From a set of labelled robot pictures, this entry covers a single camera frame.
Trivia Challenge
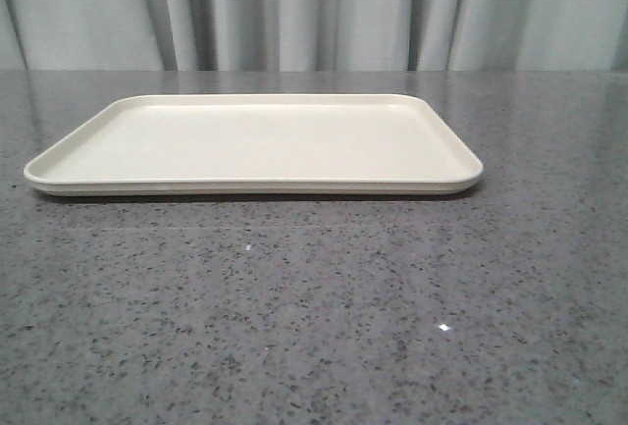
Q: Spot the pale grey pleated curtain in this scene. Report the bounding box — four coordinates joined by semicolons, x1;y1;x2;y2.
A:
1;0;627;72

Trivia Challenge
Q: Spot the cream rectangular plastic tray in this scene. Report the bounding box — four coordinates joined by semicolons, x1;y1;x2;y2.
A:
24;93;484;196

